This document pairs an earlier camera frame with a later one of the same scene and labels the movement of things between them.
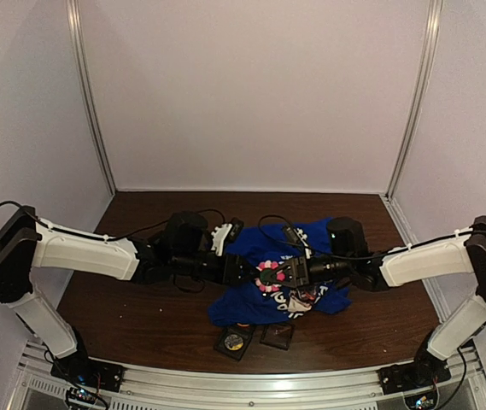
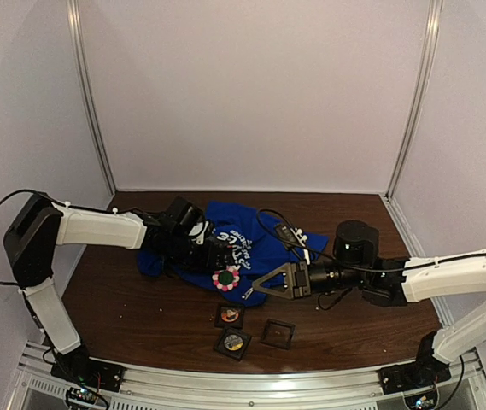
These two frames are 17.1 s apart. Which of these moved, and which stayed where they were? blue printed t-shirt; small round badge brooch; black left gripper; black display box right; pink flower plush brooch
Moved: black left gripper; pink flower plush brooch; blue printed t-shirt
Stayed: small round badge brooch; black display box right
